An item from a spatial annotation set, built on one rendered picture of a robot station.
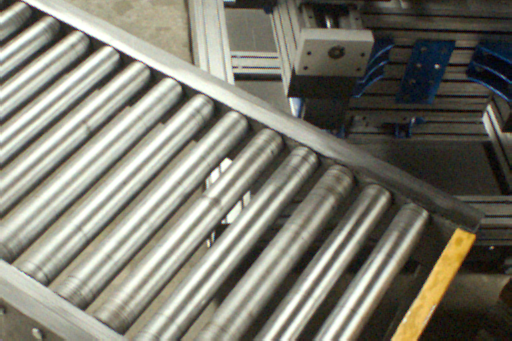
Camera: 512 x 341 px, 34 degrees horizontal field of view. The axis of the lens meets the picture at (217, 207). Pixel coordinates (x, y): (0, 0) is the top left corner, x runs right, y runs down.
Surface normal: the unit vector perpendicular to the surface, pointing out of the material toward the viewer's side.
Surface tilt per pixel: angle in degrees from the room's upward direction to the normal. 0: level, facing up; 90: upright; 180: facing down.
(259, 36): 0
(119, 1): 0
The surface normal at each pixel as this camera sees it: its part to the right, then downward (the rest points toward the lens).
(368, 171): 0.10, -0.64
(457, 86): 0.08, 0.76
